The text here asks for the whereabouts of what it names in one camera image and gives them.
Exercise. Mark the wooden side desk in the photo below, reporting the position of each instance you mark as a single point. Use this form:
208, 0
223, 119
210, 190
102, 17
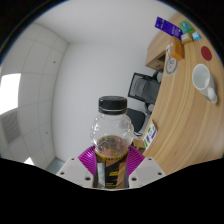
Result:
156, 50

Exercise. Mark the orange wooden box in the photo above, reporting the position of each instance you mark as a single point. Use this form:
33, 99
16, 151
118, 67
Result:
177, 50

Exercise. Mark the flat round red coaster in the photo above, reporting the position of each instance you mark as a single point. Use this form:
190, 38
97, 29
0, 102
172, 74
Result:
206, 53

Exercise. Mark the grey mesh office chair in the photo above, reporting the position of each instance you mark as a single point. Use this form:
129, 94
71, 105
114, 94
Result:
144, 88

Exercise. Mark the small blue box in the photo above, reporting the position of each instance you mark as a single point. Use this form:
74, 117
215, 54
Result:
196, 36

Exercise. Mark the small tan box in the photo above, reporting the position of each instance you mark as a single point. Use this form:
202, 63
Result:
186, 38

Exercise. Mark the white printed leaflet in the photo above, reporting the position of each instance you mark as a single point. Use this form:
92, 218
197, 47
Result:
150, 134

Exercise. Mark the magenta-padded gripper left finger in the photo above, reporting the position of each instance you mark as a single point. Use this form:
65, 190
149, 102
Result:
75, 170

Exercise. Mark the purple flat package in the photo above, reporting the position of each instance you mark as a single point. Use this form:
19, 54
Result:
168, 28

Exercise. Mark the clear bottle with black cap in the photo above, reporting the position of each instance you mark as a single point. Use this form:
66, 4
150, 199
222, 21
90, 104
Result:
112, 130

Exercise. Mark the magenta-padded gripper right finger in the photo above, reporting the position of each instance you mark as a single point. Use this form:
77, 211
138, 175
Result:
146, 170

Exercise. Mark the white ceramic mug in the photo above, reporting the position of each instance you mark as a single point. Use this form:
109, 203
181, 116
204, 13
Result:
202, 78

